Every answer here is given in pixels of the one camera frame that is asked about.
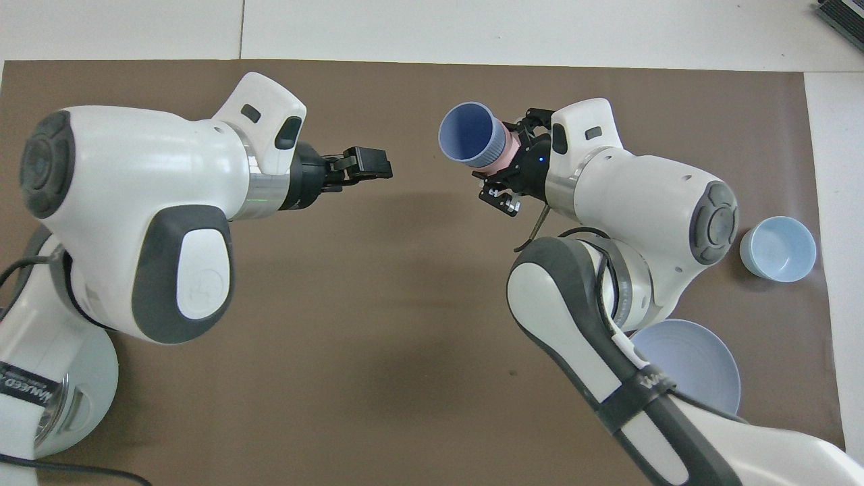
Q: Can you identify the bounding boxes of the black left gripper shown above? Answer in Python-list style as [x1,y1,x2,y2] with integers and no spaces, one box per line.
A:
[280,140,394,211]

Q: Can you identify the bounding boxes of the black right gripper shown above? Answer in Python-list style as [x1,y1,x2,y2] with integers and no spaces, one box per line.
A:
[472,108,556,218]

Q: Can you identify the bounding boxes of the pink cup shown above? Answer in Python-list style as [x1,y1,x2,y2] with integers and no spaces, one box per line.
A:
[496,132,524,169]

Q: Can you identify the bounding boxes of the blue ribbed cup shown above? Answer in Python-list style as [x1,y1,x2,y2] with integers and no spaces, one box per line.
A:
[438,101,507,169]

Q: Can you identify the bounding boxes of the brown table mat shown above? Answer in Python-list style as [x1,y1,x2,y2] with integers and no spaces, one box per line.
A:
[0,59,850,486]

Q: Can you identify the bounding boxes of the light blue bowl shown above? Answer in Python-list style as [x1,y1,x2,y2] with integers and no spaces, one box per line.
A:
[739,216,817,283]

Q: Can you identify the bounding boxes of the light blue plate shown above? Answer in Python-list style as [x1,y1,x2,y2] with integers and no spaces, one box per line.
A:
[631,319,742,416]

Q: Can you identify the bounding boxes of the pale green electric pot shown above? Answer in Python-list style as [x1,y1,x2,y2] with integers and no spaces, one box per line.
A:
[30,324,120,460]

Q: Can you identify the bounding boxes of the dark grey ridged device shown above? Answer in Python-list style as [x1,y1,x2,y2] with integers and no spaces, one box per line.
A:
[813,0,864,34]

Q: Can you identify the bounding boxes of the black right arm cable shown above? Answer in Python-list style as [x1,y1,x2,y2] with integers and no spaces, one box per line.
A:
[513,206,625,338]

